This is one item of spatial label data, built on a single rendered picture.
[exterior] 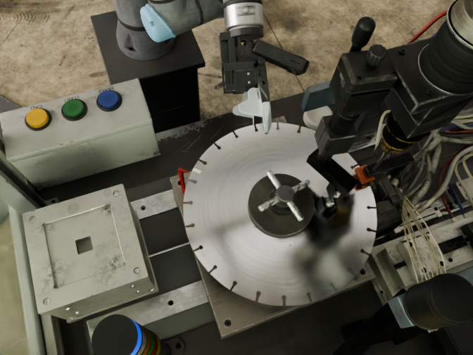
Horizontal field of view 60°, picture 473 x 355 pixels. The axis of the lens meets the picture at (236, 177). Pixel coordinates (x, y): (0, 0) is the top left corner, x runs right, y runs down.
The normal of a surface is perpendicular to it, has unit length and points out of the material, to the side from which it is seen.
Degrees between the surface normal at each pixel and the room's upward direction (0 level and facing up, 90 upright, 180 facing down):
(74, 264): 0
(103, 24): 0
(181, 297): 0
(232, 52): 32
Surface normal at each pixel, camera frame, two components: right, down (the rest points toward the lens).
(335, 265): 0.04, -0.42
